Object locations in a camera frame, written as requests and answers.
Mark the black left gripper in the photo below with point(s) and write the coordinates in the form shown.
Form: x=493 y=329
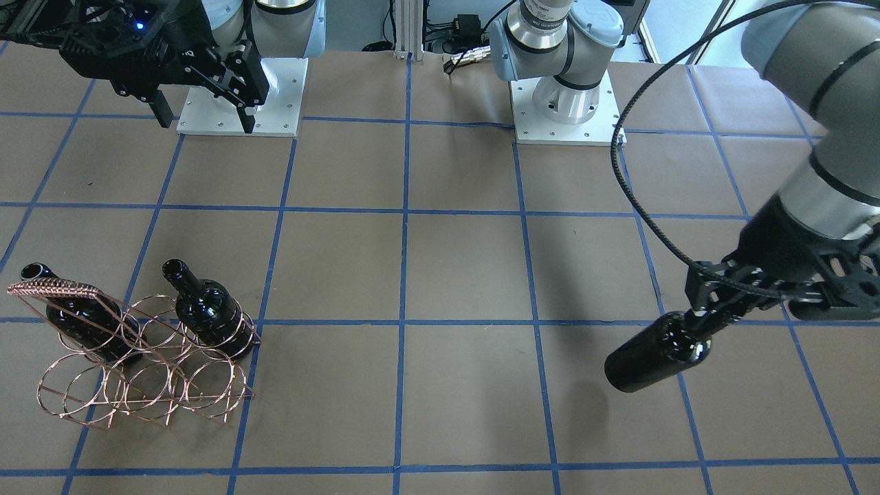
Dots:
x=775 y=237

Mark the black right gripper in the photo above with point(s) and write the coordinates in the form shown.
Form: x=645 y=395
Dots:
x=190 y=29

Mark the dark glass wine bottle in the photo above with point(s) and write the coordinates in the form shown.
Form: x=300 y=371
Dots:
x=673 y=343

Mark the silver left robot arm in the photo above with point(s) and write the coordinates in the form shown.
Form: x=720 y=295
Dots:
x=821 y=55

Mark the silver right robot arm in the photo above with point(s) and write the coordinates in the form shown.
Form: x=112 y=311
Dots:
x=284 y=29

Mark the dark bottle in basket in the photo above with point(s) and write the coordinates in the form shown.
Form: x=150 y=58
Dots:
x=207 y=309
x=99 y=326

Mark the black power adapter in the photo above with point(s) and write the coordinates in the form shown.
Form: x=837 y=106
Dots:
x=467 y=27

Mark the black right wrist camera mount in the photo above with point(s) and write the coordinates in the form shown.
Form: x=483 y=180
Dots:
x=105 y=28

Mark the aluminium frame post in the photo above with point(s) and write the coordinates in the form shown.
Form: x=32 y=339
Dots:
x=408 y=25

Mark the copper wire wine basket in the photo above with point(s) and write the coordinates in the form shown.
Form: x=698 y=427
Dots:
x=165 y=370

